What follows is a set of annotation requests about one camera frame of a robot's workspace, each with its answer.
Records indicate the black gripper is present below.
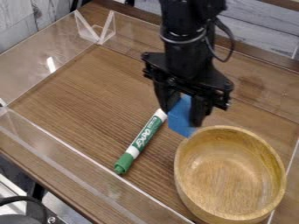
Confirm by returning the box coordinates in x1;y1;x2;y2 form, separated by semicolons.
142;52;234;127

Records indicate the clear acrylic tray wall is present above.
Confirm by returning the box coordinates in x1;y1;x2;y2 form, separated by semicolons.
0;9;299;224

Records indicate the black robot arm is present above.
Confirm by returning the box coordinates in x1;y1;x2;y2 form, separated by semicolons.
142;0;234;127

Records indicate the blue foam block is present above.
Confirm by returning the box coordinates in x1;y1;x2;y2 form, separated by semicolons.
168;95;196;137

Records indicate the black metal table bracket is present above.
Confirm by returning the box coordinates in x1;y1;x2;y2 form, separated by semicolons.
26;183;67;224

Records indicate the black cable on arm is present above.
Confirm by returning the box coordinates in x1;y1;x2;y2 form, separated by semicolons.
203;17;236;64

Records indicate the green dry erase marker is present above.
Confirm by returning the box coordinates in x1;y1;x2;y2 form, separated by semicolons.
114;108;167;175

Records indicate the black cable lower left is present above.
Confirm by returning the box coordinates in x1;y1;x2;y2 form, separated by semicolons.
0;196;47;224

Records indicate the brown wooden bowl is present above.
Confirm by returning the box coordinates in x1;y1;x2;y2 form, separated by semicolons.
174;125;286;224

